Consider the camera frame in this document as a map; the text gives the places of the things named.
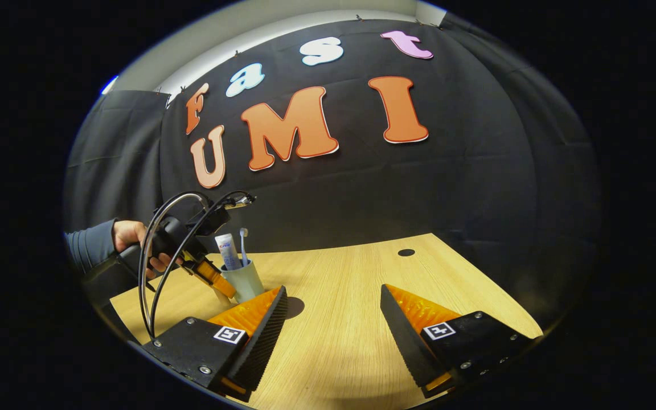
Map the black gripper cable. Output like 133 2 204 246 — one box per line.
137 192 211 338
149 191 249 340

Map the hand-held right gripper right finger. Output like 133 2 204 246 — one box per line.
380 284 534 399

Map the white toothpaste tube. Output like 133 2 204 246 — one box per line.
215 233 243 271

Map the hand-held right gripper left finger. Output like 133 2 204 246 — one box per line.
143 285 289 402

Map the pale green cup wooden handle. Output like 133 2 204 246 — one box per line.
221 259 265 304

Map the wooden desktop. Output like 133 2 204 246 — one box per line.
109 232 544 410

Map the black backdrop cloth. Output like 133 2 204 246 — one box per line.
63 20 602 328

